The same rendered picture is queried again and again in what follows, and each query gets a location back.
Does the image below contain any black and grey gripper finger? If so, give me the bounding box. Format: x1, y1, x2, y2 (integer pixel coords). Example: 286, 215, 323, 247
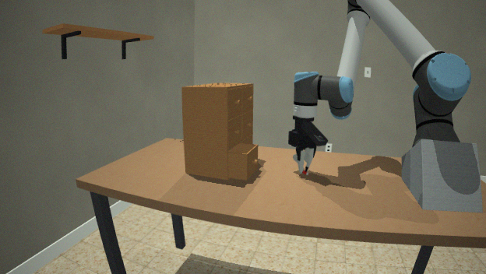
304, 144, 316, 172
293, 142, 305, 174

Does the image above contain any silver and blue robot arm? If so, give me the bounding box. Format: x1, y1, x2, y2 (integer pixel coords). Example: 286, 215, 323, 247
294, 0, 471, 147

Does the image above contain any brown chest of drawers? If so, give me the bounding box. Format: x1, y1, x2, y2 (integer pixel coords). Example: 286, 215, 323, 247
181, 83, 253, 180

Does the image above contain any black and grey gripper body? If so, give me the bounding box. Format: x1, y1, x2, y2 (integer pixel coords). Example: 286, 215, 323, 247
288, 116, 315, 149

